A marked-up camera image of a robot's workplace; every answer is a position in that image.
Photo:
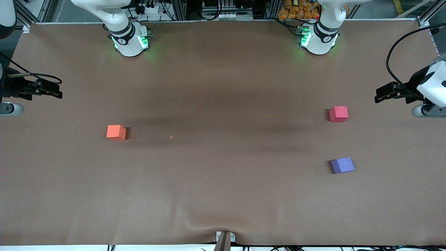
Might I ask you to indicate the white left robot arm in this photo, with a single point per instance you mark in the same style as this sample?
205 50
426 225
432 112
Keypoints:
324 36

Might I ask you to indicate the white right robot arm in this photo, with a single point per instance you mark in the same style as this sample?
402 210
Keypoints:
122 35

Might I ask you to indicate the metal clamp bracket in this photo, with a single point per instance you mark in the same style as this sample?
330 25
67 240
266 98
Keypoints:
232 237

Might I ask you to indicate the aluminium frame post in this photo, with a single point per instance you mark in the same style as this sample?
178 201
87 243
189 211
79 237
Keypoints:
273 8
35 12
430 12
178 9

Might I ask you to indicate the white terminal block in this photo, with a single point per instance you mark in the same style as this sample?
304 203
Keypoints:
223 16

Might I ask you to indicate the purple foam block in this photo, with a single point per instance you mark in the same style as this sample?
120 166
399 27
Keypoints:
342 165

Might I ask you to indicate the orange foam block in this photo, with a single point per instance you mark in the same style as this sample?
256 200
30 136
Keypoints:
116 132

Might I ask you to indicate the silver table edge rail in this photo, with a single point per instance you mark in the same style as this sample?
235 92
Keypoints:
216 21

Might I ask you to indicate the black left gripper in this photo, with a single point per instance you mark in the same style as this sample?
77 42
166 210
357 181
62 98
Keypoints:
414 82

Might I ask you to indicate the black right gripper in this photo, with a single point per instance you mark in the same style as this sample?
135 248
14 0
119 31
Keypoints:
13 87

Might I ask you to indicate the red foam block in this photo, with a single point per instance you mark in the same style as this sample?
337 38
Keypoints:
338 114

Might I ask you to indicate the white power strip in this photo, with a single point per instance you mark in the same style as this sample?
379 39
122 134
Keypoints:
153 9

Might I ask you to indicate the pile of orange items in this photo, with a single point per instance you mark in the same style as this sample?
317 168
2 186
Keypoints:
296 10

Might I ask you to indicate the brown table cover cloth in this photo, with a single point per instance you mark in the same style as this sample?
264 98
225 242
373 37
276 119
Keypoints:
223 181

